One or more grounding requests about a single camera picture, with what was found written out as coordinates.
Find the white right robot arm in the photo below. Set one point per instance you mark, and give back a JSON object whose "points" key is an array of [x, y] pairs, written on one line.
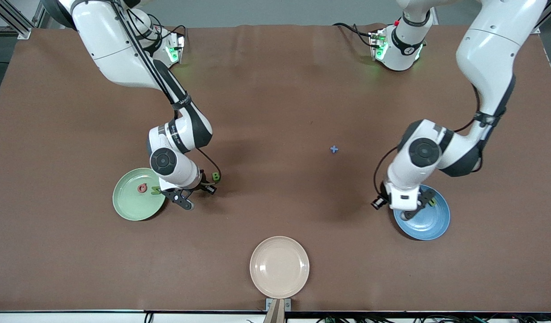
{"points": [[114, 54]]}

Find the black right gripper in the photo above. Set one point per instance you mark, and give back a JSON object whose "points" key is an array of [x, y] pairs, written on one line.
{"points": [[206, 186]]}

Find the light green plate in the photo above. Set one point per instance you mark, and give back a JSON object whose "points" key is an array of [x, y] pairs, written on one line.
{"points": [[134, 206]]}

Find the grey metal clamp bracket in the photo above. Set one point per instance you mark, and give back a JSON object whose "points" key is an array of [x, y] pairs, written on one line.
{"points": [[288, 305]]}

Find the beige plate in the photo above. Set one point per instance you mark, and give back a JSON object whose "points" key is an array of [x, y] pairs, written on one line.
{"points": [[279, 267]]}

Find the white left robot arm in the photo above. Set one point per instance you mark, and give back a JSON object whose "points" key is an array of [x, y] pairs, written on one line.
{"points": [[490, 54]]}

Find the green letter N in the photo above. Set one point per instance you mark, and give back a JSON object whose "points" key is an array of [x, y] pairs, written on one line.
{"points": [[154, 190]]}

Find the blue plate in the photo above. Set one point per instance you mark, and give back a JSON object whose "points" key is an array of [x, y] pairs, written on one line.
{"points": [[430, 224]]}

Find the black table edge strip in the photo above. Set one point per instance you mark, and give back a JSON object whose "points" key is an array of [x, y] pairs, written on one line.
{"points": [[78, 311]]}

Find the upright aluminium frame profile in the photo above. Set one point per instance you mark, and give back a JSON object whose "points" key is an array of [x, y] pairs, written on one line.
{"points": [[36, 18]]}

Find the metal base connector bracket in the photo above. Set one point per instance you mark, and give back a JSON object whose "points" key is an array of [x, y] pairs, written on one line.
{"points": [[179, 49], [376, 45]]}

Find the brown table cloth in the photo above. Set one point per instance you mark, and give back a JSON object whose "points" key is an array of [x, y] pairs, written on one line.
{"points": [[275, 112]]}

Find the red letter Q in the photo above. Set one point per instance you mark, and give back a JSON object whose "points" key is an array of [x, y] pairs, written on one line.
{"points": [[142, 185]]}

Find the beige camera pole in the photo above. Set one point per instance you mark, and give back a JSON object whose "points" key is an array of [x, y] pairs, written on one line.
{"points": [[275, 315]]}

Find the slanted aluminium frame profile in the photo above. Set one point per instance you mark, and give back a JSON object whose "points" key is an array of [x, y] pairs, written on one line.
{"points": [[540, 24], [19, 30]]}

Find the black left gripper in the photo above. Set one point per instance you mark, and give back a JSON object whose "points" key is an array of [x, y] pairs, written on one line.
{"points": [[379, 202]]}

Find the green letter B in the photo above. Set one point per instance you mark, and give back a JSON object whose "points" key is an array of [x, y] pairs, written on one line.
{"points": [[216, 176]]}

